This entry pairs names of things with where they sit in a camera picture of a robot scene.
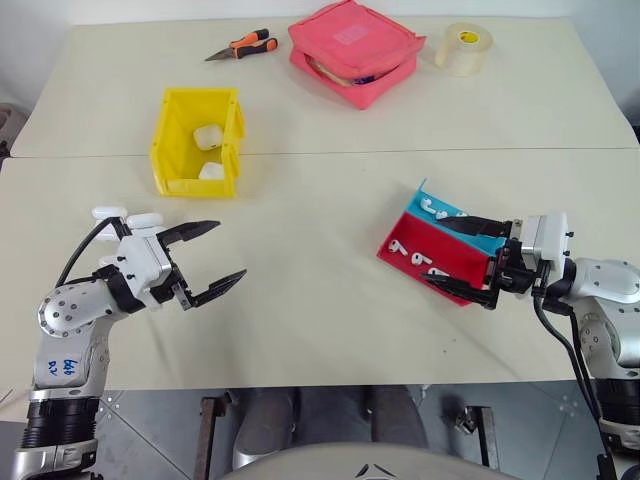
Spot beige robot torso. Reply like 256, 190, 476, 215
214, 441, 517, 480

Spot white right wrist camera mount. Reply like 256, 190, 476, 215
518, 211, 572, 275

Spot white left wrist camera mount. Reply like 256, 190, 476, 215
115, 233, 176, 312

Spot clear packing tape roll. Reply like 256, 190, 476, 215
433, 21, 496, 78

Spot orange and black pliers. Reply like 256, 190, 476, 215
203, 28, 280, 63

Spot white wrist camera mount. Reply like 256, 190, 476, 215
518, 211, 572, 275
115, 233, 176, 312

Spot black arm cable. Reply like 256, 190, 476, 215
54, 217, 126, 289
530, 287, 619, 480

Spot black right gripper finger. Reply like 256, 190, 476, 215
441, 214, 512, 239
419, 272, 497, 310

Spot blue shallow tray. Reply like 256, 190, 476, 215
402, 176, 512, 262

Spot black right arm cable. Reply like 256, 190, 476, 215
530, 287, 619, 480

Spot rusty metal table leg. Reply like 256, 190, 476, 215
193, 393, 225, 480
455, 403, 502, 472

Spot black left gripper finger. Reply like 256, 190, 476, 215
156, 219, 222, 250
182, 268, 249, 310

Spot red shallow tray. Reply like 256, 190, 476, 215
376, 211, 497, 308

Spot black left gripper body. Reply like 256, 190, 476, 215
148, 232, 196, 311

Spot yellow plastic bin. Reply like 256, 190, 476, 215
149, 87, 248, 198

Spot dark rounded robot leg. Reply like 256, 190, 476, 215
368, 385, 427, 447
233, 387, 302, 467

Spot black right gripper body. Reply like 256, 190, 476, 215
482, 219, 552, 307

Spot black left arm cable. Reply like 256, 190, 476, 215
54, 217, 126, 289

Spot pink fabric zip pouch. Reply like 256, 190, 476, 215
287, 0, 428, 112

